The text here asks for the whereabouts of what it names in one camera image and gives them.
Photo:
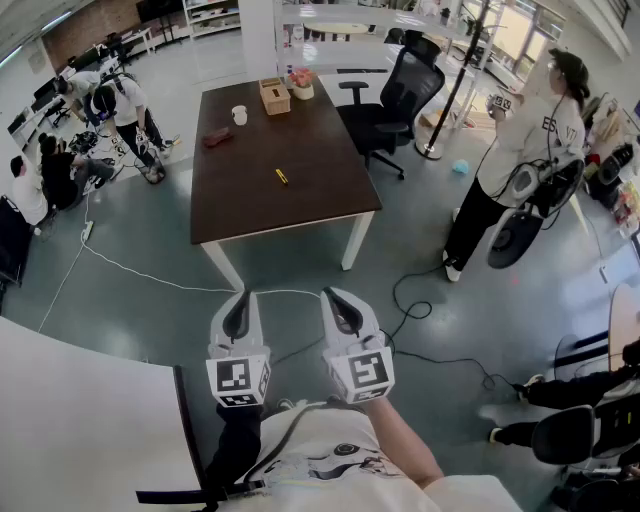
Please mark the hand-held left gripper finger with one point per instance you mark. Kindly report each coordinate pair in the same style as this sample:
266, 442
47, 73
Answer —
219, 325
255, 325

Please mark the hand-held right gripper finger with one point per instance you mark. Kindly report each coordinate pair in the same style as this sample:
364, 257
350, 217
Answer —
367, 322
330, 330

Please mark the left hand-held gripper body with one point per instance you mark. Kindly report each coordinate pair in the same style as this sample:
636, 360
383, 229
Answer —
235, 375

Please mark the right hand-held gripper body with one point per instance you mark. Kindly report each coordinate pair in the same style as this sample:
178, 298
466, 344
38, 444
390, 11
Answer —
365, 372

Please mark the small yellow object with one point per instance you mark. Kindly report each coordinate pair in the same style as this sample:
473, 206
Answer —
281, 177

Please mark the person's right forearm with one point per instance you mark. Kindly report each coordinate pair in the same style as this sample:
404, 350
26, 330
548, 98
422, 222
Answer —
405, 440

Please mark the person's left forearm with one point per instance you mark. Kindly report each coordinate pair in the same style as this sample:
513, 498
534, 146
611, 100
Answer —
237, 445

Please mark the person's shoe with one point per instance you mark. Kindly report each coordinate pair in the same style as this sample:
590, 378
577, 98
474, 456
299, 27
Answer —
286, 404

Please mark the person's white printed shirt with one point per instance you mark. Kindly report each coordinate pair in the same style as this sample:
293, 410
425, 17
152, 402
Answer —
325, 475

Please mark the dark brown table white legs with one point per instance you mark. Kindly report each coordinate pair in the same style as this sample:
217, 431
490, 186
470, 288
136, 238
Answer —
280, 200

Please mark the white desk with black edge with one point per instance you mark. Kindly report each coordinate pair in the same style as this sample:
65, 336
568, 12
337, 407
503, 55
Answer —
85, 415

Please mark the white power strip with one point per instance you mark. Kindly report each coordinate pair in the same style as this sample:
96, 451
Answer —
88, 231

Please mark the light blue cloth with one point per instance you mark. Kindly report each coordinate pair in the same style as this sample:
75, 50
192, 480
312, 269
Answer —
461, 167

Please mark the reddish brown pouch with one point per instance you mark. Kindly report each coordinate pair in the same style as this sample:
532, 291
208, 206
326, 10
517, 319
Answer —
216, 137

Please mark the grey chair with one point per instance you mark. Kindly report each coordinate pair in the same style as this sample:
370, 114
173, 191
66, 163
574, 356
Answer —
562, 435

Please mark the white cup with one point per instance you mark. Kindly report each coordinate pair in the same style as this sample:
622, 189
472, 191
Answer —
240, 115

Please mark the black mesh office chair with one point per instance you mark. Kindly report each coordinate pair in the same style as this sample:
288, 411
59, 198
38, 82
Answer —
395, 110

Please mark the black round table base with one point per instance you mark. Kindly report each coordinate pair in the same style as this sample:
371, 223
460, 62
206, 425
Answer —
582, 350

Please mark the black panel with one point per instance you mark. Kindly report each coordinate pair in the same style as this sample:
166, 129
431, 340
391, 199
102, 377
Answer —
12, 240

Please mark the pile of black equipment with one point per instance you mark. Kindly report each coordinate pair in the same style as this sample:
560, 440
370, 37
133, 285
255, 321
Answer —
85, 142

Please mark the wicker tissue box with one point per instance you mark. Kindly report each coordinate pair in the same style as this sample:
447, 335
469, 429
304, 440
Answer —
275, 97

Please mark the black pole stand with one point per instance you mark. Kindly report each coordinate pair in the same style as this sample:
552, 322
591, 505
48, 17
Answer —
450, 95

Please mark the white pot of pink flowers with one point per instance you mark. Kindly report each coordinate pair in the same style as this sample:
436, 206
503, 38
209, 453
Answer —
303, 85

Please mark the white bottle blue cap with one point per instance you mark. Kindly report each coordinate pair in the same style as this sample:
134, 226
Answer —
288, 75

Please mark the white shelving rack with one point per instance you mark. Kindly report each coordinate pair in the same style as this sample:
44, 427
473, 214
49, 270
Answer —
380, 30

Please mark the white bookshelf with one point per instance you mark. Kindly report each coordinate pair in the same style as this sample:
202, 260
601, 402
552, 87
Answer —
210, 17

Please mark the black chest mount clamp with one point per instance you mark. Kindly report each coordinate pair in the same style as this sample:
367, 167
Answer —
200, 496

